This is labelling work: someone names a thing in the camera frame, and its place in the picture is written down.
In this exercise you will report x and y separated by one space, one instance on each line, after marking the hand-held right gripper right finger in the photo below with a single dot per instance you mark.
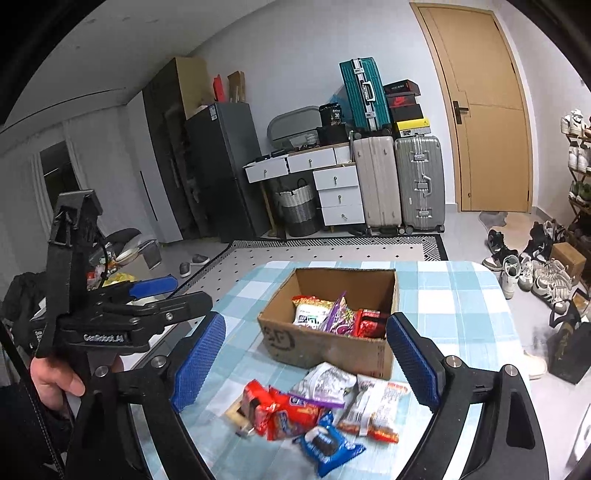
413 360

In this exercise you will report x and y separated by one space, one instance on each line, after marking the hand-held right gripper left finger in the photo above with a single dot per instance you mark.
198 360

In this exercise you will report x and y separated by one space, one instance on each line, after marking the blue checked tablecloth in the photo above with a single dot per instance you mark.
452 314

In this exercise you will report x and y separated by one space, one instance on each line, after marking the woven laundry basket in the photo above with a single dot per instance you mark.
299 212

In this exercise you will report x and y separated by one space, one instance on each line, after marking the person's left forearm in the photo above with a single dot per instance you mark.
23 429

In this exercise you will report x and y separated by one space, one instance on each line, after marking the purple yellow snack packet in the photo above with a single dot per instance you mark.
339 318

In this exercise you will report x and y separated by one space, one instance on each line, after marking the black bag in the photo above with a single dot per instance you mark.
570 346

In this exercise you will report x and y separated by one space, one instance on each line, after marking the teal suitcase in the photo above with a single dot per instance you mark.
362 97

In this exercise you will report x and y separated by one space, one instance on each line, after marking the grey door mat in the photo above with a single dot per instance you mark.
494 218

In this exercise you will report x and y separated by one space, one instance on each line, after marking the wooden shoe rack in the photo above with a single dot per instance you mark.
582 217

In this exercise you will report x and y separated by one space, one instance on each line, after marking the dotted floor rug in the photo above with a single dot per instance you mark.
323 251

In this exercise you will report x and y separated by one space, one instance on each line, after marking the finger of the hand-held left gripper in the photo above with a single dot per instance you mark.
152 286
175 307

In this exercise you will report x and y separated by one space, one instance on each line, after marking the plain black shoe box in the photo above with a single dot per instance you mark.
406 113

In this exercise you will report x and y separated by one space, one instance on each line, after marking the yellow black shoe box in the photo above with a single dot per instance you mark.
412 127

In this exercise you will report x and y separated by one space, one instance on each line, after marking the glossy red snack packet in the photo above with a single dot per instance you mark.
371 323

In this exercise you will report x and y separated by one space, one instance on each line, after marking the white packet red ends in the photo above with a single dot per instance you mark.
355 406
388 408

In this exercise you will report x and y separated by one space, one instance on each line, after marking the red packet blue label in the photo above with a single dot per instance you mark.
295 417

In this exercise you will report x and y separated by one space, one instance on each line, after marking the grey slipper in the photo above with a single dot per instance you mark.
200 259
185 269

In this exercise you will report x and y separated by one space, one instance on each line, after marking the brown cardboard box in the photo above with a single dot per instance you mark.
323 355

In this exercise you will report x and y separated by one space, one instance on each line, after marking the silver suitcase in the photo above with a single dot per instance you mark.
419 184

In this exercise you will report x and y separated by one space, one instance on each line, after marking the yellow plastic bag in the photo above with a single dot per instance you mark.
124 278

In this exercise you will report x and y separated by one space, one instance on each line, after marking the clear cracker packet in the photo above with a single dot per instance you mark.
238 417

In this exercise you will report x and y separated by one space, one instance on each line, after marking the blue cookie packet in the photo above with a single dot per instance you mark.
330 445

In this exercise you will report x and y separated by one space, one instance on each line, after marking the blue plastic bag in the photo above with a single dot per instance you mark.
337 100

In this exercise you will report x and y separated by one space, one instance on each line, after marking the red black shoe box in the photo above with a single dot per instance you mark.
403 99

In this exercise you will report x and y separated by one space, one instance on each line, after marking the red black snack packet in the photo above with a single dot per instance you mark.
256 406

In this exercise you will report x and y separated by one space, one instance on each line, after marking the beige suitcase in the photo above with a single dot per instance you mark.
376 184

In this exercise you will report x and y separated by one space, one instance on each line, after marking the grey refrigerator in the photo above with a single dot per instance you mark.
221 175

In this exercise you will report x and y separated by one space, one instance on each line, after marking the white drawer dresser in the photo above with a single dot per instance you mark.
339 194

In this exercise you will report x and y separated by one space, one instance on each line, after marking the white curtain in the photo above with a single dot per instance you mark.
23 194

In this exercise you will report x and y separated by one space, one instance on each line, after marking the person's left hand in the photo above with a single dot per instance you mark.
55 381

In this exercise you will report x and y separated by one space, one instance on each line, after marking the grey white purple packet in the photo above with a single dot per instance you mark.
328 383

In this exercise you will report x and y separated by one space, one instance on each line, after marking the wooden door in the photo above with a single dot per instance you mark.
489 152

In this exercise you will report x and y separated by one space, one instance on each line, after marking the white slipper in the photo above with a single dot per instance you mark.
535 364

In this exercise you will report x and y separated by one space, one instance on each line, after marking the white tall cabinet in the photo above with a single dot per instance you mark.
152 194

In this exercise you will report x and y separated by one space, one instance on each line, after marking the grey oval mirror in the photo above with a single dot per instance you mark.
291 124

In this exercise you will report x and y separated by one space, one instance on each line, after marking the flat brown cardboard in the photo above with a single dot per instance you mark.
236 87

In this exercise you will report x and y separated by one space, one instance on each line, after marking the small brown carton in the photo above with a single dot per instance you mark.
568 258

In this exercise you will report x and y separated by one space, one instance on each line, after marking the black storage box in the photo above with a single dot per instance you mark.
332 134

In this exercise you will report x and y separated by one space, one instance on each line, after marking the black canister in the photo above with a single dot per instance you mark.
331 114

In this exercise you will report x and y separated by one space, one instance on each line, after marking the pile of shoes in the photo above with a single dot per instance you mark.
540 272

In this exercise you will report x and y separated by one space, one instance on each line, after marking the dark wardrobe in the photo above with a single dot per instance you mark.
161 138

